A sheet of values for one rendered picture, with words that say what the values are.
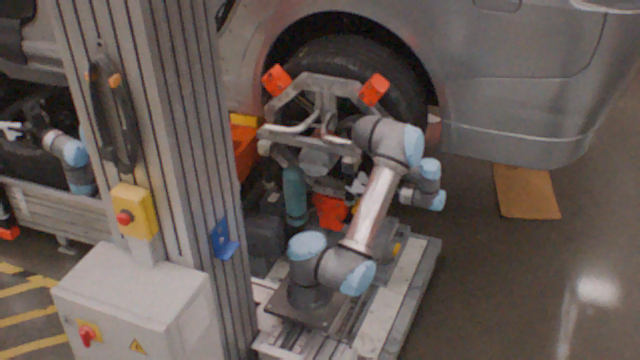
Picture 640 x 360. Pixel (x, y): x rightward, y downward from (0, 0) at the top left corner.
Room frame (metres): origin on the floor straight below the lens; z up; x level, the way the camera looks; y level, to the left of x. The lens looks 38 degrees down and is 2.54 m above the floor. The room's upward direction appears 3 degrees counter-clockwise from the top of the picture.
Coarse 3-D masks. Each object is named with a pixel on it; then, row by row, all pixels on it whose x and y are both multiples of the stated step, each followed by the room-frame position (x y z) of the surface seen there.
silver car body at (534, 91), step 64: (0, 0) 3.91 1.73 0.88; (256, 0) 2.81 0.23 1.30; (320, 0) 2.67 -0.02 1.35; (384, 0) 2.57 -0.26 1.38; (448, 0) 2.47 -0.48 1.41; (512, 0) 2.38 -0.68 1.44; (576, 0) 2.31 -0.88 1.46; (0, 64) 3.42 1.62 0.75; (256, 64) 2.80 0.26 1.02; (448, 64) 2.46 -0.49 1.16; (512, 64) 2.37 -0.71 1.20; (576, 64) 2.29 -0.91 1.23; (448, 128) 2.46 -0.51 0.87; (512, 128) 2.36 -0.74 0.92; (576, 128) 2.29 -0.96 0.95
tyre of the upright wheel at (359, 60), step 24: (312, 48) 2.65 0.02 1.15; (336, 48) 2.60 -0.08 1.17; (360, 48) 2.60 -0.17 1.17; (384, 48) 2.63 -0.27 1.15; (288, 72) 2.58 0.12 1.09; (312, 72) 2.54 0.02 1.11; (336, 72) 2.50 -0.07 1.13; (360, 72) 2.46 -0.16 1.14; (384, 72) 2.49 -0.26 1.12; (408, 72) 2.58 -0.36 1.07; (384, 96) 2.42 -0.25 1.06; (408, 96) 2.47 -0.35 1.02; (264, 120) 2.64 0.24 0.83; (408, 120) 2.39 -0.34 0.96
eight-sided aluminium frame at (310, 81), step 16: (304, 80) 2.46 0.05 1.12; (320, 80) 2.47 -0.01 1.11; (336, 80) 2.45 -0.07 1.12; (352, 80) 2.44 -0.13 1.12; (288, 96) 2.49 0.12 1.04; (352, 96) 2.38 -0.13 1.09; (272, 112) 2.52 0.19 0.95; (368, 112) 2.36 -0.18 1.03; (384, 112) 2.38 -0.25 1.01; (288, 160) 2.51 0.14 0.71; (304, 176) 2.49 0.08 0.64; (368, 176) 2.42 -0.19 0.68; (320, 192) 2.44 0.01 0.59; (336, 192) 2.42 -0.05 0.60
